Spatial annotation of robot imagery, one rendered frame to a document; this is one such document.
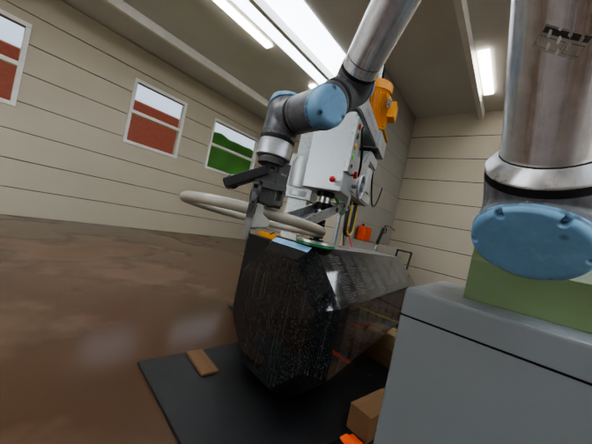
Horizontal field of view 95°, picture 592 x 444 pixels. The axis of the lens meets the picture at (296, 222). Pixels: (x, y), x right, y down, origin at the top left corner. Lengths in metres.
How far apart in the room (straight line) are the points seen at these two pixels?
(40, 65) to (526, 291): 7.24
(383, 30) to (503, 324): 0.59
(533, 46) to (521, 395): 0.53
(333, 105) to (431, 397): 0.63
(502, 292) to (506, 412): 0.23
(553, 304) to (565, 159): 0.36
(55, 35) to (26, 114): 1.53
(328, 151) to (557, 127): 1.14
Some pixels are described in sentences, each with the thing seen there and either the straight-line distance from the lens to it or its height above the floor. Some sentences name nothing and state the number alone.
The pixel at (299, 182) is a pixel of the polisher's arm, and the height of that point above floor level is 1.29.
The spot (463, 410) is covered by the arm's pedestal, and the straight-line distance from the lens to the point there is 0.69.
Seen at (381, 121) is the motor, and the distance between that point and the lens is 2.25.
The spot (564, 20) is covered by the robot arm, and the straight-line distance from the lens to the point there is 0.43.
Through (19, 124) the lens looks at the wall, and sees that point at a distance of 7.02.
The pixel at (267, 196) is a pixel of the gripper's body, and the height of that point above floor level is 0.99.
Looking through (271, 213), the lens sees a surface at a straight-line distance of 0.69.
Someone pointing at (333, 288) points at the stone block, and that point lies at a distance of 1.34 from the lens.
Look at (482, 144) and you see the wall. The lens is 7.00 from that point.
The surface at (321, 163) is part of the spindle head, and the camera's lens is 1.47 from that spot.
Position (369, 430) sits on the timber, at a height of 0.08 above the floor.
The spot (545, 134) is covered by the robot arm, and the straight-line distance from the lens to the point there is 0.46.
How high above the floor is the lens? 0.94
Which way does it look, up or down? level
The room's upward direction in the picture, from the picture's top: 12 degrees clockwise
